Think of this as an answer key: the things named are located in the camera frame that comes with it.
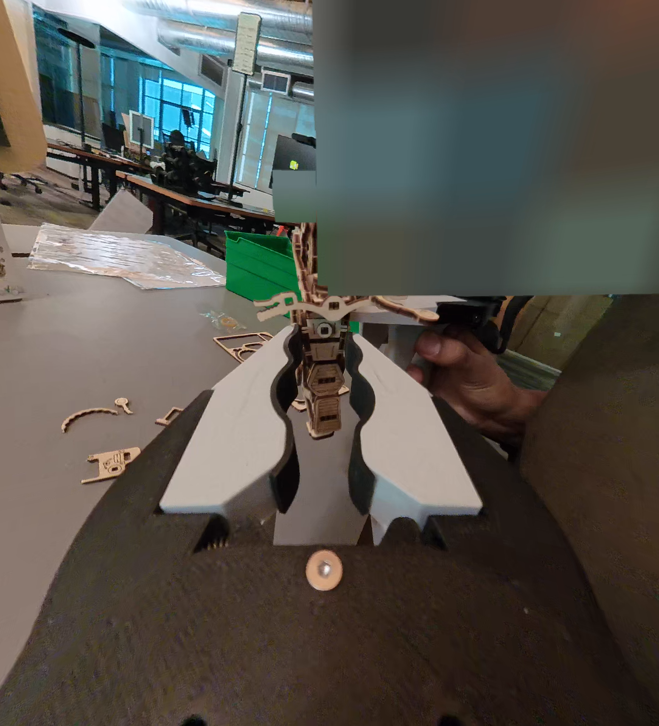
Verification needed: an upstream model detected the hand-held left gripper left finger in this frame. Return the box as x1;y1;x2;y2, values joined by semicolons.
158;323;302;531

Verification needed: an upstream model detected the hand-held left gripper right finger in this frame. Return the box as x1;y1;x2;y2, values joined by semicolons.
343;332;485;544

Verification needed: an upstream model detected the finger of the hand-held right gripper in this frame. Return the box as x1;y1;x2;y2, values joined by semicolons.
358;308;441;328

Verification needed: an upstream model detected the wooden motorcycle model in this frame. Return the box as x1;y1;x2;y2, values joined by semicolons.
255;223;441;440

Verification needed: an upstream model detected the grey desk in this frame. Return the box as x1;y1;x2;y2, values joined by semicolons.
0;224;364;721

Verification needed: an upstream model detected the person's right hand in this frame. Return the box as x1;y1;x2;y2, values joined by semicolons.
406;329;547;440

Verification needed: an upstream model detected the wooden sheet with round cutouts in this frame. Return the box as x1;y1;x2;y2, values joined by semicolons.
213;332;276;366

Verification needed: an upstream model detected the notched wooden puzzle offcut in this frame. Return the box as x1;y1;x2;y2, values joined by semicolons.
81;447;141;484

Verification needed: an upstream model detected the small clear plastic bag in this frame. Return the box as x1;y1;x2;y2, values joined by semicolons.
202;309;246;332

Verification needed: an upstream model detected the curved toothed wooden piece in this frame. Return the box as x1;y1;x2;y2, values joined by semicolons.
61;407;119;433

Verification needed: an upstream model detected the green plastic bin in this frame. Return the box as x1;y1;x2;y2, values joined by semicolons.
224;230;302;310

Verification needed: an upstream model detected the black monitor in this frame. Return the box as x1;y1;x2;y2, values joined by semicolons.
273;134;317;174

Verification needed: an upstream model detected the clear plastic wrapping sheet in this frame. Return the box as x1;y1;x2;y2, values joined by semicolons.
28;222;227;290

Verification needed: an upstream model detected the wooden workbench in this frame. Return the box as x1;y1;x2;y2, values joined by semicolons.
117;173;276;250

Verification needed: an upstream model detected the white cardboard sheet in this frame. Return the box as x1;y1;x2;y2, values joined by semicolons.
88;189;154;234

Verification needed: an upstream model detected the light panel on stand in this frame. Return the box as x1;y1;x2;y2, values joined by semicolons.
232;12;263;188

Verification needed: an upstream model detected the silver ventilation duct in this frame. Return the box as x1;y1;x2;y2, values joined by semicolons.
125;0;313;63

